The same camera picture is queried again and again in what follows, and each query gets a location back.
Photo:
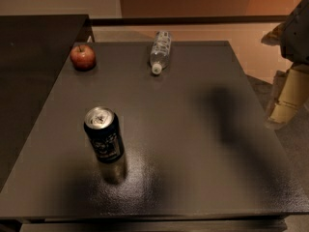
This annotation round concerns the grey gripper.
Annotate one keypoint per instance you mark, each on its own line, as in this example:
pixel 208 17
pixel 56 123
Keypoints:
pixel 296 38

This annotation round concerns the clear plastic water bottle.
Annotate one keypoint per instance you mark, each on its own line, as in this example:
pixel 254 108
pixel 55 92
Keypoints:
pixel 160 52

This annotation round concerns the dark blue pepsi can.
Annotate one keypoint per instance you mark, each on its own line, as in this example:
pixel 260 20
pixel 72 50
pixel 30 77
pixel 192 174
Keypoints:
pixel 101 125

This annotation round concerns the red apple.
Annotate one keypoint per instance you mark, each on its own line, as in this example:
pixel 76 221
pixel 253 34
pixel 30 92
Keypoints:
pixel 83 57

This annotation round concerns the dark side table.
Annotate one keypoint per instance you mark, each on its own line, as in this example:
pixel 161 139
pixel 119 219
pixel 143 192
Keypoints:
pixel 33 50

